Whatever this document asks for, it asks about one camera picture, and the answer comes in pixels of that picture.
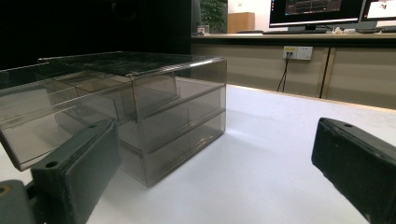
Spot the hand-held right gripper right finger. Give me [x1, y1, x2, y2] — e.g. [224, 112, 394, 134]
[311, 117, 396, 224]

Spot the clear grey plastic drawer cabinet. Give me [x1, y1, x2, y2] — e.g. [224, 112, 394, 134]
[37, 50, 228, 188]

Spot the black keyboard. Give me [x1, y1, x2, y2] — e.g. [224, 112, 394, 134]
[262, 28, 328, 35]

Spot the black power cable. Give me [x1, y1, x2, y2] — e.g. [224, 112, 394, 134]
[276, 51, 291, 93]

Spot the white wall power socket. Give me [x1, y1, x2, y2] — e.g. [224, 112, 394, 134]
[282, 46, 314, 61]

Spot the large computer monitor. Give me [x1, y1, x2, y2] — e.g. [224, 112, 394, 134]
[269, 0, 366, 28]

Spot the brown wooden cabinet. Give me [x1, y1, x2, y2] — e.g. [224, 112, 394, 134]
[227, 11, 256, 34]

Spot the clear grey plastic drawer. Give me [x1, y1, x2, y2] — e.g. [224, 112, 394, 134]
[0, 62, 138, 173]

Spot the green potted plant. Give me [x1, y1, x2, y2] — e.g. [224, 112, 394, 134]
[200, 0, 228, 34]

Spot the long wooden desk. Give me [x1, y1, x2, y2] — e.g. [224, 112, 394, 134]
[190, 31, 396, 110]

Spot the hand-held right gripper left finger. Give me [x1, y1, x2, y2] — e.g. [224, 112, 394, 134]
[30, 119, 122, 224]

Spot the computer monitor with white screen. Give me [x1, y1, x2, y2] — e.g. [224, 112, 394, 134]
[361, 0, 396, 22]

